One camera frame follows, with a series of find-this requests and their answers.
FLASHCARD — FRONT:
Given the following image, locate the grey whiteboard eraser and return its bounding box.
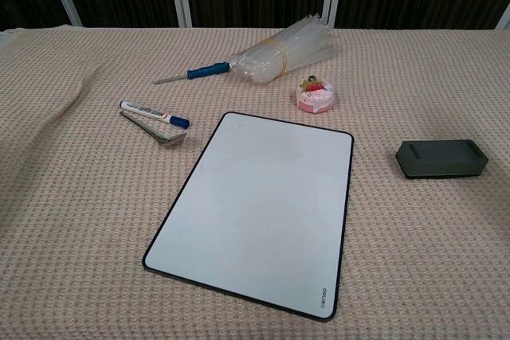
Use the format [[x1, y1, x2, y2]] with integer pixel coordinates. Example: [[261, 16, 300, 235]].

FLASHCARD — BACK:
[[394, 139, 489, 180]]

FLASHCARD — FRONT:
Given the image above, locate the white whiteboard with black rim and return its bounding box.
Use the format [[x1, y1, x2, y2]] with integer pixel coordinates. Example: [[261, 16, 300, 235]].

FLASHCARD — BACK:
[[142, 111, 355, 322]]

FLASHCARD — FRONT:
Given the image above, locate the pink toy cake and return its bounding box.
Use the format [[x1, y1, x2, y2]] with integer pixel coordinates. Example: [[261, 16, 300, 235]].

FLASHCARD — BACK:
[[296, 73, 336, 114]]

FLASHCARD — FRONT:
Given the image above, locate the metal spoon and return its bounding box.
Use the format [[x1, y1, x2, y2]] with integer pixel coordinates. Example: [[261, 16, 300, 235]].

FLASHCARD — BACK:
[[120, 111, 188, 147]]

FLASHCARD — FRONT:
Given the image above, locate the yellow rubber band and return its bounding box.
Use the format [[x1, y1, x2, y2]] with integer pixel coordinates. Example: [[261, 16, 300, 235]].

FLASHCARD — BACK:
[[261, 38, 288, 74]]

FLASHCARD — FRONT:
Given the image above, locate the white marker with blue cap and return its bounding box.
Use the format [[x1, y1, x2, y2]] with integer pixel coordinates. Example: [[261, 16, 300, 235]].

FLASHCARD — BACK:
[[118, 100, 190, 129]]

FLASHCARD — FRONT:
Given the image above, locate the beige woven tablecloth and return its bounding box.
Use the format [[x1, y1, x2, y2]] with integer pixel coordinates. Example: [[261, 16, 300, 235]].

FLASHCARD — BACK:
[[0, 25, 510, 340]]

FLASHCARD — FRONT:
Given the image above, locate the blue handled screwdriver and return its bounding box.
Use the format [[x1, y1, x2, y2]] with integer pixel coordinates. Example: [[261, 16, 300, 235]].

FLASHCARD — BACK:
[[153, 61, 231, 85]]

